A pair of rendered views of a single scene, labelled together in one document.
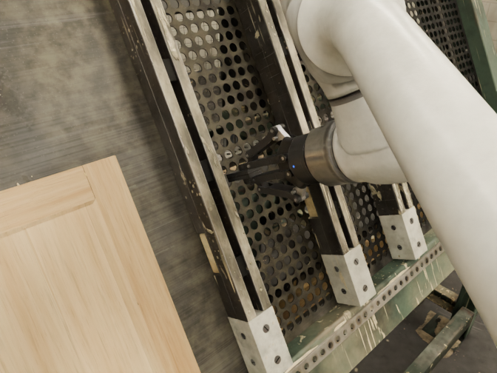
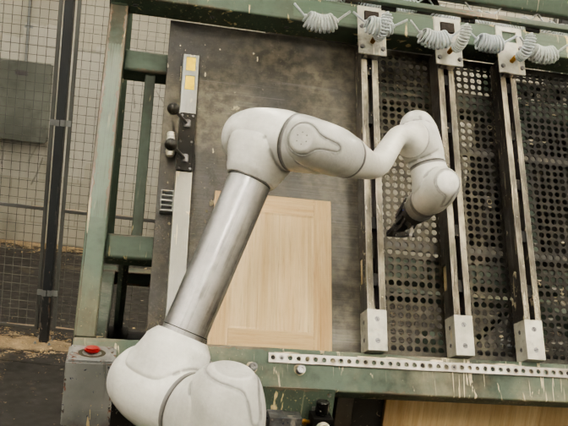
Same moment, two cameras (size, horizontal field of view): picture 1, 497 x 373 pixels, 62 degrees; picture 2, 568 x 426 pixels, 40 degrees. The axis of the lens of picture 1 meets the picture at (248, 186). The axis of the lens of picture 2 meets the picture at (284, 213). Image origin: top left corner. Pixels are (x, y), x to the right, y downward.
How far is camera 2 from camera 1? 1.83 m
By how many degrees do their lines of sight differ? 36
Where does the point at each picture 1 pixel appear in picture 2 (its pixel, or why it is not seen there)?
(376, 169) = (417, 199)
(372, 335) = (463, 387)
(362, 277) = (465, 337)
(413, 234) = (532, 339)
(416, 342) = not seen: outside the picture
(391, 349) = not seen: outside the picture
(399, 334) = not seen: outside the picture
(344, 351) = (434, 379)
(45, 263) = (281, 233)
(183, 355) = (325, 312)
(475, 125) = (383, 144)
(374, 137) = (417, 183)
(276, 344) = (380, 331)
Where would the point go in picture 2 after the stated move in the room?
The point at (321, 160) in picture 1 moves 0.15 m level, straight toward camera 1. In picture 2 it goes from (408, 202) to (378, 203)
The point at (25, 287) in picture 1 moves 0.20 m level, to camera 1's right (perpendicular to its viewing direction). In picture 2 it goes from (270, 238) to (326, 251)
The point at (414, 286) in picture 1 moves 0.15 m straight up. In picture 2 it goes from (524, 384) to (532, 336)
